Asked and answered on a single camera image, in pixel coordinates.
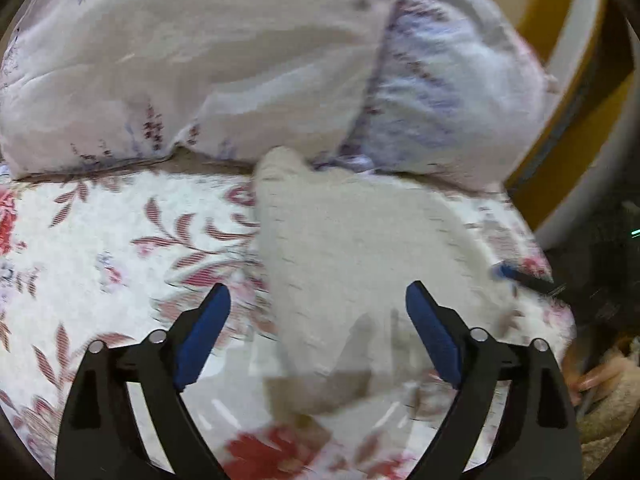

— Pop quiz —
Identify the beige knit garment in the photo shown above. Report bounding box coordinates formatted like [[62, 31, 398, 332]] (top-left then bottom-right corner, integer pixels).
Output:
[[254, 148, 514, 414]]

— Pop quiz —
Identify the person's hand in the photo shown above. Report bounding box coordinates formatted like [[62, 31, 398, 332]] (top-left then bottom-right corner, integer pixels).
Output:
[[564, 356, 627, 406]]

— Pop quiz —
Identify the floral white red bedsheet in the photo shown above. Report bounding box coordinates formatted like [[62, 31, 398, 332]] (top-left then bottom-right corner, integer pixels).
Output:
[[0, 164, 576, 480]]

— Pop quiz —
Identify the white purple floral pillow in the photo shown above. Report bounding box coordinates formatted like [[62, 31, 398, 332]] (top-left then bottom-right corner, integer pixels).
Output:
[[318, 0, 550, 191]]

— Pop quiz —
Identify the pale pink floral pillow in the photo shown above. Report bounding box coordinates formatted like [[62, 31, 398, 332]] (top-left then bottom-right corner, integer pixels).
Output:
[[1, 0, 393, 179]]

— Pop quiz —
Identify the wooden bed frame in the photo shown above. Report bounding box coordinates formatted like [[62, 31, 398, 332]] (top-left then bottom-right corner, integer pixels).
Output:
[[506, 0, 639, 247]]

